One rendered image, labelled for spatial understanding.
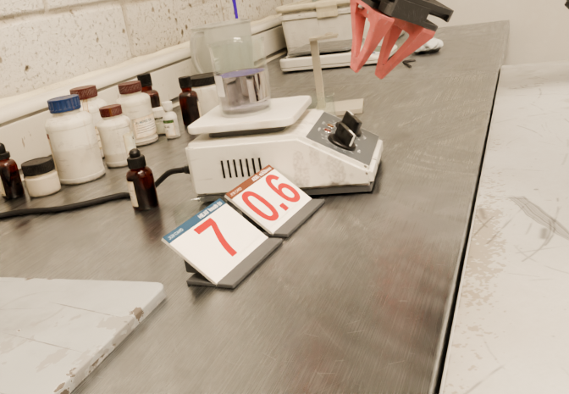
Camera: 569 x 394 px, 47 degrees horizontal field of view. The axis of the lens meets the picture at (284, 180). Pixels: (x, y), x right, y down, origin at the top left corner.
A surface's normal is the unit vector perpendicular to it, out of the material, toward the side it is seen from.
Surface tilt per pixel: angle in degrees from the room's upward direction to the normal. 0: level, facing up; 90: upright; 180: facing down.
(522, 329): 0
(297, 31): 93
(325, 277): 0
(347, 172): 90
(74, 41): 90
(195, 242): 40
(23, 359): 0
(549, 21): 90
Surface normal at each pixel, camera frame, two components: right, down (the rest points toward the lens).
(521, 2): -0.33, 0.33
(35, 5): 0.93, -0.03
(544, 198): -0.14, -0.94
